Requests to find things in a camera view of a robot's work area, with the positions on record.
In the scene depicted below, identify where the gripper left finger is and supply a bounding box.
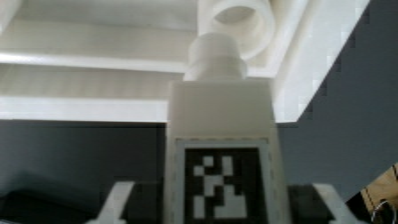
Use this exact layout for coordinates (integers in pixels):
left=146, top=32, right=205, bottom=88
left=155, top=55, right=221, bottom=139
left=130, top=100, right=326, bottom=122
left=86, top=181, right=162, bottom=224

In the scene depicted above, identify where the white square table top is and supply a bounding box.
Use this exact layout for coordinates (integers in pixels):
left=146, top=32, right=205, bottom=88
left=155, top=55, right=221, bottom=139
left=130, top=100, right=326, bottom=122
left=0, top=0, right=372, bottom=123

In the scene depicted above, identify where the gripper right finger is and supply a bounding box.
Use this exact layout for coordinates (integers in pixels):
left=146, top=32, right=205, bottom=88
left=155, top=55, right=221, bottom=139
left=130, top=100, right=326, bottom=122
left=289, top=183, right=369, bottom=224

